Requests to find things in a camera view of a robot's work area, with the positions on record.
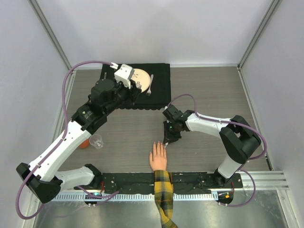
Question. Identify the glitter nail polish bottle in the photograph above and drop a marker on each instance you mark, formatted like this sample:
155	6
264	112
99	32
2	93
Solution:
138	85

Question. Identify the orange mug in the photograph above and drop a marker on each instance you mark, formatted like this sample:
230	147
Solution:
84	144

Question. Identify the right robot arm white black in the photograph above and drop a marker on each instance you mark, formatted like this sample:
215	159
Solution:
238	138

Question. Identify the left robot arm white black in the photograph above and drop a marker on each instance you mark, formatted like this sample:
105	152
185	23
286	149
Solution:
42	176

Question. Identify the white cable duct strip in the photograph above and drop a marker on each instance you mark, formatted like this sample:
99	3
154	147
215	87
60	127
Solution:
81	196

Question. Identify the yellow plaid sleeve forearm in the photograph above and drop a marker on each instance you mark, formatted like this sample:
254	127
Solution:
163	197

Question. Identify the clear plastic cup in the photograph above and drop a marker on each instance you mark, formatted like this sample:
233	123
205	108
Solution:
96	141

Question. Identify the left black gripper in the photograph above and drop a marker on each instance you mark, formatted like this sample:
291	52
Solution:
133	92

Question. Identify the mannequin hand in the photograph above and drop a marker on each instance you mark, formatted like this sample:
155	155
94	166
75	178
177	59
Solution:
158	157

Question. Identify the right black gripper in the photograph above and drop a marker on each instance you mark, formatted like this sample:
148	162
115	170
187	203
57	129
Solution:
169	137

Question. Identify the pink cream plate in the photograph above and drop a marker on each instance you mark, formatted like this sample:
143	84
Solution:
143	77

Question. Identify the black cloth placemat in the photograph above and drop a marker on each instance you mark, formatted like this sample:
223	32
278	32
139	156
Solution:
161	88

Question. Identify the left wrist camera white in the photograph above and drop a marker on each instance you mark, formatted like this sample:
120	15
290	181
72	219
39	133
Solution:
123	74

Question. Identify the silver fork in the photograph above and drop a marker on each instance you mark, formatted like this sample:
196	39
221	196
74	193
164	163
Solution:
148	93

